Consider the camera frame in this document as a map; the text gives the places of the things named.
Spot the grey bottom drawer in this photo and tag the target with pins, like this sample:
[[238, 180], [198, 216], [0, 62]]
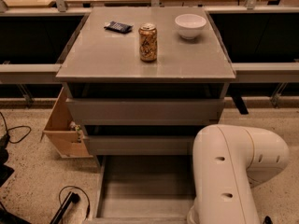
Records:
[[144, 190]]

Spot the grey drawer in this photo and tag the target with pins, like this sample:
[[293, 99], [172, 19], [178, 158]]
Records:
[[139, 145], [145, 111], [144, 190]]

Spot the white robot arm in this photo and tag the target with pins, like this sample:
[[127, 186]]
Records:
[[228, 161]]

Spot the grey drawer cabinet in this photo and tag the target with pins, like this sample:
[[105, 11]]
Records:
[[136, 87]]

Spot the grey middle drawer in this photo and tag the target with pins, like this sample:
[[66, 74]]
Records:
[[139, 145]]

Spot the grey top drawer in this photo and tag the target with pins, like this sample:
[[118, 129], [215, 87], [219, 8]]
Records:
[[145, 111]]

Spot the open cardboard box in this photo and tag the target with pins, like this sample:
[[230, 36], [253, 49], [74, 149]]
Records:
[[63, 132]]

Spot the gold patterned soda can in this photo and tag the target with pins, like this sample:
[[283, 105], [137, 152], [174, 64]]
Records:
[[148, 42]]

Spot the dark blue snack packet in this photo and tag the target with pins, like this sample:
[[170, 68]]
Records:
[[118, 27]]

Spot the white ceramic bowl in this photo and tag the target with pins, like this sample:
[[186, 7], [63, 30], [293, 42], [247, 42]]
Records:
[[190, 25]]

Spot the black bar tool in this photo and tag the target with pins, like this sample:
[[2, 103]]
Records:
[[71, 197]]

